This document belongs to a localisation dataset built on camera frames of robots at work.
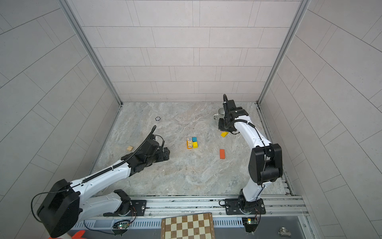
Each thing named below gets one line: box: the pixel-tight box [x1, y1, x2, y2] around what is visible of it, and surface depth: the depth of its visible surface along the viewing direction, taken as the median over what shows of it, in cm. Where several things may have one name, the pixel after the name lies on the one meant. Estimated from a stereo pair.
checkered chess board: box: [160, 212, 216, 239], surface depth 65 cm
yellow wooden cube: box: [192, 141, 199, 149], surface depth 93 cm
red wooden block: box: [219, 148, 226, 160], surface depth 93 cm
